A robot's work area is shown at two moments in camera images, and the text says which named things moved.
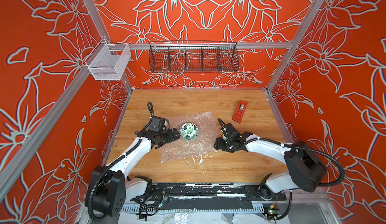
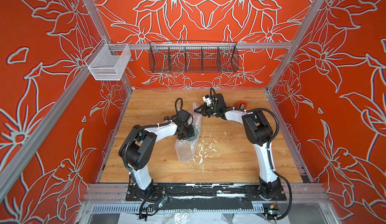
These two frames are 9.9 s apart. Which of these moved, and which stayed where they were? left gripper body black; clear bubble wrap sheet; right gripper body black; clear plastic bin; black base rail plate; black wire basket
Moved: right gripper body black; clear bubble wrap sheet; left gripper body black
Stayed: clear plastic bin; black base rail plate; black wire basket
